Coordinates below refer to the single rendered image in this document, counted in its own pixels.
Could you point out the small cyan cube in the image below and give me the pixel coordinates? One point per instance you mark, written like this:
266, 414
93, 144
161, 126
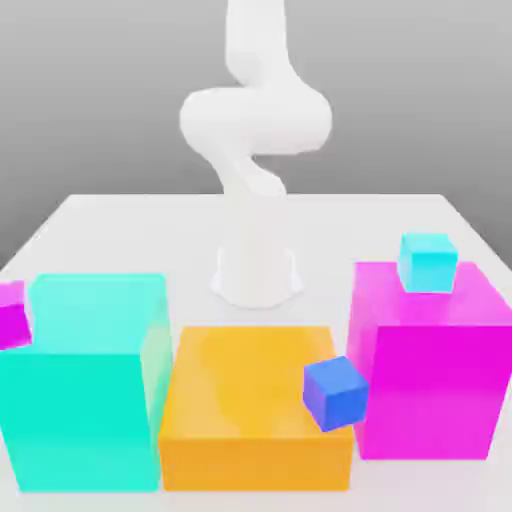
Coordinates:
428, 264

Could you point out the large magenta box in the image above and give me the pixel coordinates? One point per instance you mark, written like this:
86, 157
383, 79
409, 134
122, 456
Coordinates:
436, 392

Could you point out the large orange box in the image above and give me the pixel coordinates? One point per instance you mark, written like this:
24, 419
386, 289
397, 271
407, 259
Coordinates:
248, 400

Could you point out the large teal box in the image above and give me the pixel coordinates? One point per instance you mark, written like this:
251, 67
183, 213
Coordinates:
76, 400

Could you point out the small magenta cube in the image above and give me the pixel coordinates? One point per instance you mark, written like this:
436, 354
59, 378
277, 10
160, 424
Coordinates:
12, 320

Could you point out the small blue cube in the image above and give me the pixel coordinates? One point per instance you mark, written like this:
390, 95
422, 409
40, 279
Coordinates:
338, 396

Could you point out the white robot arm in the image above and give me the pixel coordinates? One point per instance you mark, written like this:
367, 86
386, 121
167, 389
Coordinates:
256, 120

